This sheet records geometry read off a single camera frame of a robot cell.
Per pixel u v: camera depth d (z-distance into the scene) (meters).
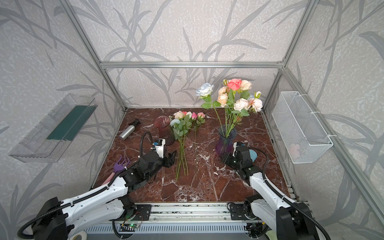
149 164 0.59
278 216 0.42
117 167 0.89
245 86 0.72
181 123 1.05
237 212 0.73
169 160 0.69
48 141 0.63
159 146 0.68
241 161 0.66
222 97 0.75
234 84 0.70
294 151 0.72
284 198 0.45
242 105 0.69
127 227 0.72
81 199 0.45
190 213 0.75
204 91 0.68
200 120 1.12
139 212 0.72
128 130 1.03
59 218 0.40
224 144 0.88
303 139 0.62
